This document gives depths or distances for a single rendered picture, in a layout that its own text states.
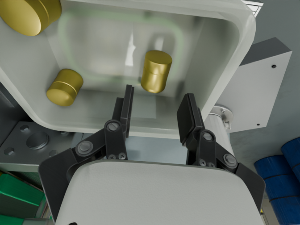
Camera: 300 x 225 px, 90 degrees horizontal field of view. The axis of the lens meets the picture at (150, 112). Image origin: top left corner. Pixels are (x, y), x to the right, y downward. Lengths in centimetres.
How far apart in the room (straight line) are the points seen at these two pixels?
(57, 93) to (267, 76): 45
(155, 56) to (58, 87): 13
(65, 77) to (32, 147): 11
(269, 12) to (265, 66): 96
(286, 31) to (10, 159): 156
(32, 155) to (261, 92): 52
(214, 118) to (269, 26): 104
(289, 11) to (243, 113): 100
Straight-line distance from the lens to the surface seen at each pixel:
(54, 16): 20
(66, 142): 26
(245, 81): 46
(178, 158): 97
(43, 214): 24
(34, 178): 35
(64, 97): 23
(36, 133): 28
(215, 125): 49
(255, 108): 57
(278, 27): 148
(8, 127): 31
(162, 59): 19
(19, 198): 36
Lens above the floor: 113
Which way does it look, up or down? 40 degrees down
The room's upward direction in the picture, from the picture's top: 179 degrees counter-clockwise
